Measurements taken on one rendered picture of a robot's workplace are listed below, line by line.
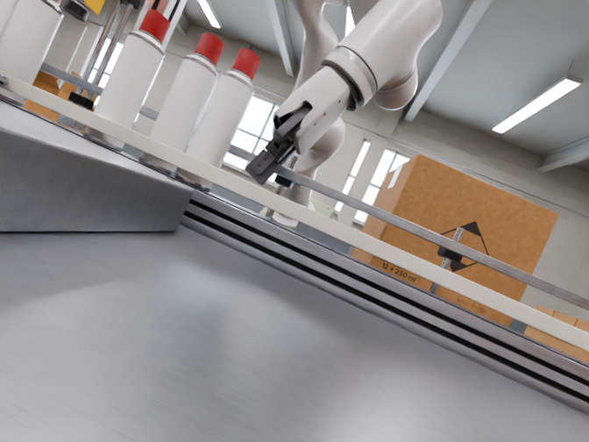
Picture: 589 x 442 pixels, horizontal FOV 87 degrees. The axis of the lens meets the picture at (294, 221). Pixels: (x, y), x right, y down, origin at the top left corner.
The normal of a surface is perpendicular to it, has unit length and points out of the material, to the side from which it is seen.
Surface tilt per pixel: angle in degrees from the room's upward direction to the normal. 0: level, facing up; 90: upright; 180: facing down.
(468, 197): 90
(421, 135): 90
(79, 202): 90
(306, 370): 0
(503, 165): 90
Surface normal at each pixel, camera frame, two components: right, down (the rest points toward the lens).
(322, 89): 0.11, -0.01
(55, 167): 0.91, 0.41
